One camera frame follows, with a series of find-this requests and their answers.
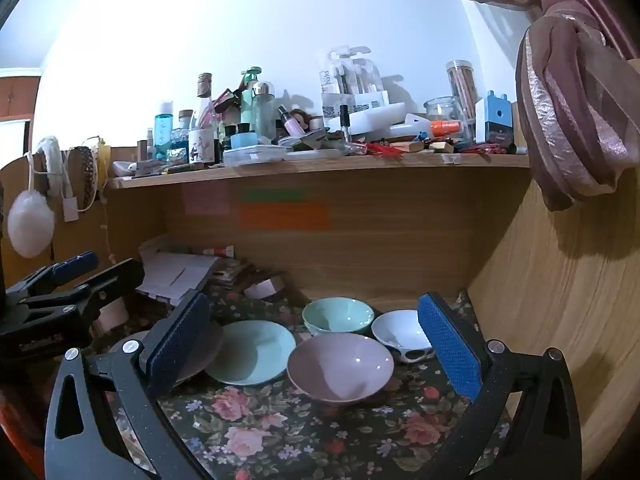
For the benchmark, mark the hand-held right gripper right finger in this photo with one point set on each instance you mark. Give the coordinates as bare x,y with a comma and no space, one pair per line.
450,345

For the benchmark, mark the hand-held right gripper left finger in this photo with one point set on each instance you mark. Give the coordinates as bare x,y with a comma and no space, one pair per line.
177,345

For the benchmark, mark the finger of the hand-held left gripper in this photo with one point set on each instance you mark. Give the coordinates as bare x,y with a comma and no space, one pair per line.
75,266
115,280

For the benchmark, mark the pink plate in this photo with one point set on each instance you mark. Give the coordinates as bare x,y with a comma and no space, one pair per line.
197,367

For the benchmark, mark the white bowl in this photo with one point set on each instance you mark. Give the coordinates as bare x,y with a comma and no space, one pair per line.
400,332

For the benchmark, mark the green plate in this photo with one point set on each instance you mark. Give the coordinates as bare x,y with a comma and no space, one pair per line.
250,352

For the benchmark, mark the pink bowl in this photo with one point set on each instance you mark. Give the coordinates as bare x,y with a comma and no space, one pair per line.
340,365

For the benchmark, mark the green bowl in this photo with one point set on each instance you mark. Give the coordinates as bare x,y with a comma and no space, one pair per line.
335,315

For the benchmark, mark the pale pink cup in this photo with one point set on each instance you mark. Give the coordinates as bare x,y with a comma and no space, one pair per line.
114,315

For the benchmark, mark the white hanging tag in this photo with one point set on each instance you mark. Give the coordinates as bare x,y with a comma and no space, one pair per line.
71,209

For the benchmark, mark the white folded cardboard boxes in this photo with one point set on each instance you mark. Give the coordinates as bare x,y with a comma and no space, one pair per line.
175,275

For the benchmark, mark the white fluffy pompom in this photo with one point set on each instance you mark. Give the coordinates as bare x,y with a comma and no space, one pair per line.
30,225

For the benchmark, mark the stack of small cards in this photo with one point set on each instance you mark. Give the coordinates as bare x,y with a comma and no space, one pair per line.
232,272

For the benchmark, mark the red object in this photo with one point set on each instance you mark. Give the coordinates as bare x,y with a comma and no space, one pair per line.
15,425

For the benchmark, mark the patterned brown headband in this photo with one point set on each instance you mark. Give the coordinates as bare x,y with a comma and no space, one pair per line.
87,170

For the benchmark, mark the small white box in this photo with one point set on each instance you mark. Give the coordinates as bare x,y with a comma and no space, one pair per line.
262,290

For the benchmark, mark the red and white tube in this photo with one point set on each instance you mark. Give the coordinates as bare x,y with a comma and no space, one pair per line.
220,250

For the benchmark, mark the yellow headband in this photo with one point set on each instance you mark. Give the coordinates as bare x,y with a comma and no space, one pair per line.
103,160

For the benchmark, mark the small white object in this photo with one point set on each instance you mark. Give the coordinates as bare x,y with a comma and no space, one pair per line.
125,167

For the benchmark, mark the white fluffy headband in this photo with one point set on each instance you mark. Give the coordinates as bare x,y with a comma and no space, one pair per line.
50,155

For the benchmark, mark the pink sticky note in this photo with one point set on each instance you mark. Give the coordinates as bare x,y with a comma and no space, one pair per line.
207,200

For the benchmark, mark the blue jar cork lid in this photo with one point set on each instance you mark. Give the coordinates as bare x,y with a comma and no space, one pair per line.
181,145

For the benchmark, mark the dark floral tablecloth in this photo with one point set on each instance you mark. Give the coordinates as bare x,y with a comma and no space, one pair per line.
300,435

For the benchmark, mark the blue liquid bottle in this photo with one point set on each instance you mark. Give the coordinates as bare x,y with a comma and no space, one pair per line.
163,135

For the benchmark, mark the clear labelled glass bottle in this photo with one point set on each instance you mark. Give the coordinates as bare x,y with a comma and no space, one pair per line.
202,145

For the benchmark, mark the orange sticky note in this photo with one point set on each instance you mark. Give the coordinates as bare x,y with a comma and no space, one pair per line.
282,216

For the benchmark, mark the green sticky note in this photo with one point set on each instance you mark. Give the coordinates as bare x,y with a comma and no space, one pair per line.
272,196

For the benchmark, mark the clear plastic case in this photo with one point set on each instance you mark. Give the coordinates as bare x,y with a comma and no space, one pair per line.
255,155

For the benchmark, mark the light blue lid jar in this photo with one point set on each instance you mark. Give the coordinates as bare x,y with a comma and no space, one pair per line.
244,141

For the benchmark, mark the red tassel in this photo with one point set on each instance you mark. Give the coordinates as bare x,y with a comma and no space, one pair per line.
382,150

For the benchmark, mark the white bottle orange cap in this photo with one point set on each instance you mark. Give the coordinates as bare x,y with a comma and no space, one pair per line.
442,127

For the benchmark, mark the green pump bottle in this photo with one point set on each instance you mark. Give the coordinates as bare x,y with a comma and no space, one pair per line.
248,105

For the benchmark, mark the clear bottle silver cap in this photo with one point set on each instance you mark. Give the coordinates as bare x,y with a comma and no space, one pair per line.
264,115

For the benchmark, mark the blue pencil sharpener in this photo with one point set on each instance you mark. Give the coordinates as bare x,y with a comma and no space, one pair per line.
497,120

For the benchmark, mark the glass jar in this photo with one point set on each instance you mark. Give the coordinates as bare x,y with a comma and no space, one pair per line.
447,110

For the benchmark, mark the pink cosmetic bottle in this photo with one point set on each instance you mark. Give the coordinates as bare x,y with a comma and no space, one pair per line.
290,122

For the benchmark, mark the black cap cosmetic tube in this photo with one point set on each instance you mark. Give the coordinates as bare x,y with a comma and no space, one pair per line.
344,125

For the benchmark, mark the tall clear canister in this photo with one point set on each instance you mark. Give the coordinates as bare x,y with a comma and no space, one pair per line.
462,85

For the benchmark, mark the pink tied curtain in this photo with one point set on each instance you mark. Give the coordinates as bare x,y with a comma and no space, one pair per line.
575,110

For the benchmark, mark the packaged brush set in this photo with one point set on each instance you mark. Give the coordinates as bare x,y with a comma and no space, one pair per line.
350,80

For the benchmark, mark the wooden wall cabinet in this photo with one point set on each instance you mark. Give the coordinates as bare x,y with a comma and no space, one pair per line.
17,95

